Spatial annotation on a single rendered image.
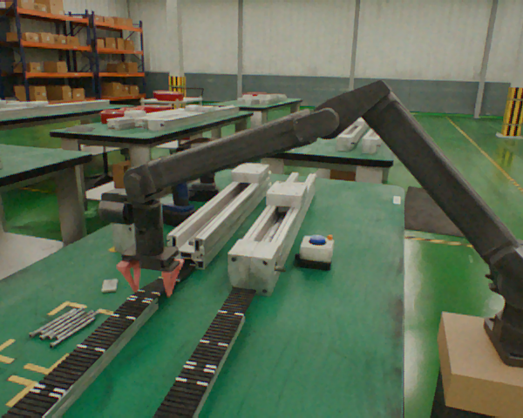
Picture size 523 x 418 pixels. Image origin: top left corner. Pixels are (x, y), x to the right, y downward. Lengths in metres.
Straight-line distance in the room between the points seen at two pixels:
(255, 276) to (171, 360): 0.28
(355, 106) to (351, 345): 0.44
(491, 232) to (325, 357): 0.35
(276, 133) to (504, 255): 0.39
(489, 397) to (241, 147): 0.55
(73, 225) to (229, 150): 2.17
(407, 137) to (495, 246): 0.21
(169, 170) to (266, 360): 0.38
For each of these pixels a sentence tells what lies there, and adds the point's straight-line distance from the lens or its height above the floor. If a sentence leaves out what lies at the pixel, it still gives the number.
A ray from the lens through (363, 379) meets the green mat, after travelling 0.78.
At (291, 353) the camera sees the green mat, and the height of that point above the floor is 0.78.
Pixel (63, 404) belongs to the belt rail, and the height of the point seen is 0.79.
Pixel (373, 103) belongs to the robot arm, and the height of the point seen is 1.22.
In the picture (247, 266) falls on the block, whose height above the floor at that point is 0.85.
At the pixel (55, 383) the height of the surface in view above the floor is 0.81.
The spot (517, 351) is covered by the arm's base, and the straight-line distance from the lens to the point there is 0.80.
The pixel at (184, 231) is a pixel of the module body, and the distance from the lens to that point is 1.13.
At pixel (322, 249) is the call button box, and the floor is 0.84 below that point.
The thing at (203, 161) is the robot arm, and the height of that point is 1.11.
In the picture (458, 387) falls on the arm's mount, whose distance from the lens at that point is 0.75.
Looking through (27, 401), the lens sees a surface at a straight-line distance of 0.73.
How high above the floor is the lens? 1.26
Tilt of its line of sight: 18 degrees down
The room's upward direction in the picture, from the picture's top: 1 degrees clockwise
